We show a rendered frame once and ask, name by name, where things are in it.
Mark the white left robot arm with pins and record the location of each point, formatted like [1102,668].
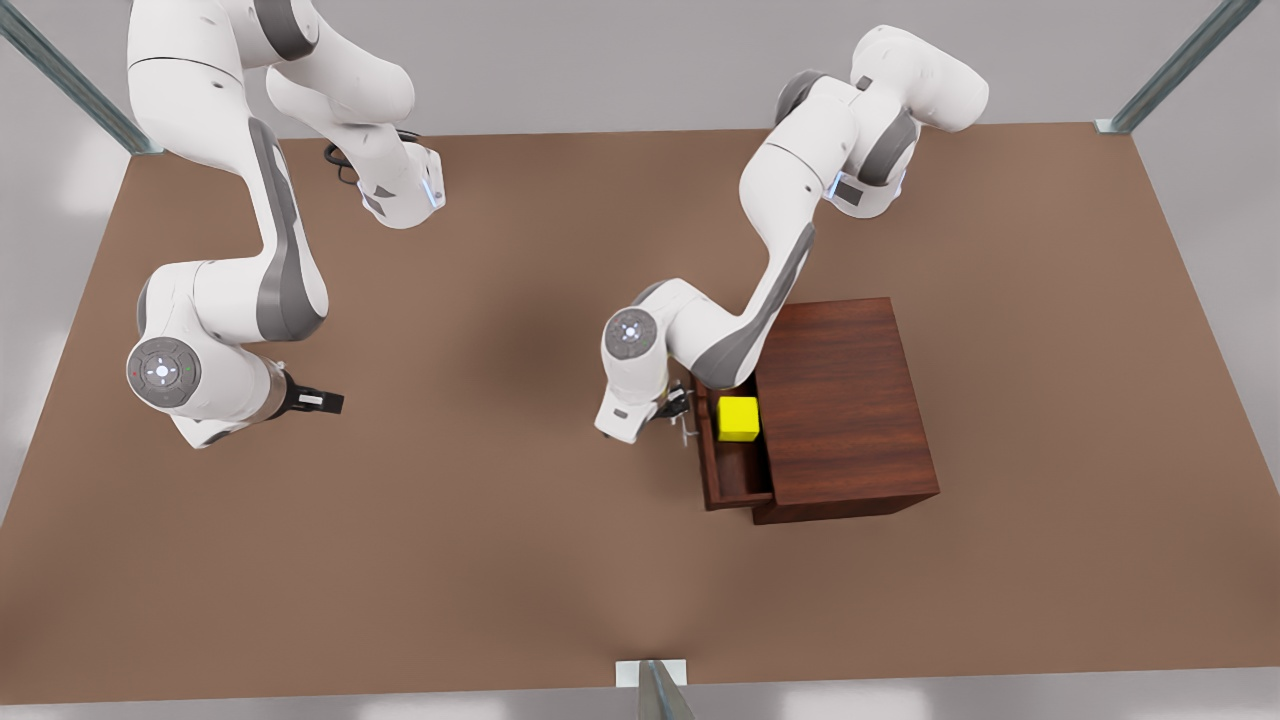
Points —
[790,180]

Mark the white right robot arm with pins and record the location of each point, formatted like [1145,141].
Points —
[210,300]

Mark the yellow cube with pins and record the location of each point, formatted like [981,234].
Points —
[739,418]

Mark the dark wooden cabinet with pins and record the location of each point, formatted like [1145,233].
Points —
[845,400]

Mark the silver frame post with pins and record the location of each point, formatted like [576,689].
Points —
[1180,65]
[658,690]
[70,75]

